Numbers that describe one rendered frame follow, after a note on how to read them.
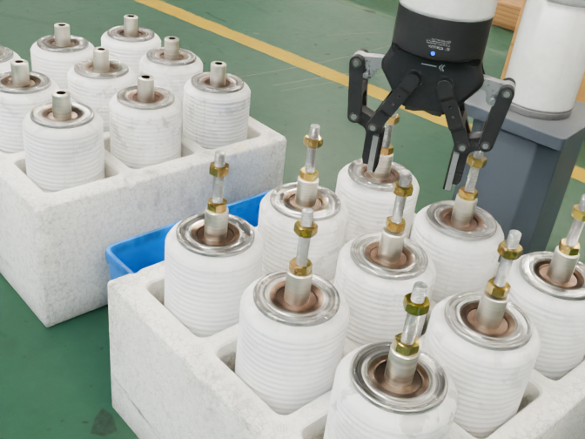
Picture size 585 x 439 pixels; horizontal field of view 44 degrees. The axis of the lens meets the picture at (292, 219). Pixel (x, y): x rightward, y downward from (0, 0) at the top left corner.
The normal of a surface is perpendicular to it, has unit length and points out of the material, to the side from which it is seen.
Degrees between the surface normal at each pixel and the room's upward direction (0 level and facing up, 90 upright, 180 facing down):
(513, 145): 90
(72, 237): 90
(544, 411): 0
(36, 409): 0
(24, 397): 0
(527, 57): 90
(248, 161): 90
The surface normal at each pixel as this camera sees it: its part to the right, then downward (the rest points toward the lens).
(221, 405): -0.75, 0.28
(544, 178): 0.06, 0.53
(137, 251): 0.66, 0.42
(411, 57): -0.30, 0.48
